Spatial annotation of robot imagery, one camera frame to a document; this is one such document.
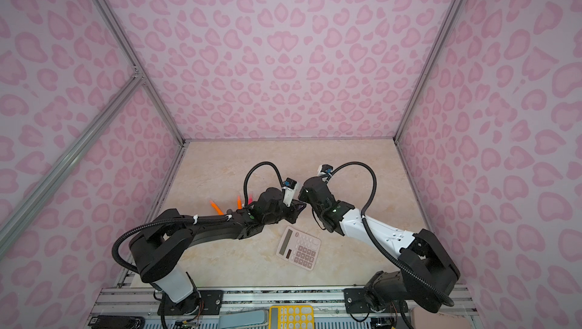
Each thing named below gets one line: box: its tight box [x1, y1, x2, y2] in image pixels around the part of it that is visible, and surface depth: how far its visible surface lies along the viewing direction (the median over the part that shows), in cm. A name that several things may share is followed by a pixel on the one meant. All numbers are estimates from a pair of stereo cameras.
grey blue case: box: [218, 306, 270, 329], surface depth 73 cm
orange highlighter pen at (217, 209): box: [209, 200, 226, 216], surface depth 97 cm
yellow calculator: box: [268, 304, 316, 329], surface depth 71 cm
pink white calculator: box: [275, 225, 322, 271], surface depth 84 cm
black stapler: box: [87, 315, 146, 329], surface depth 69 cm
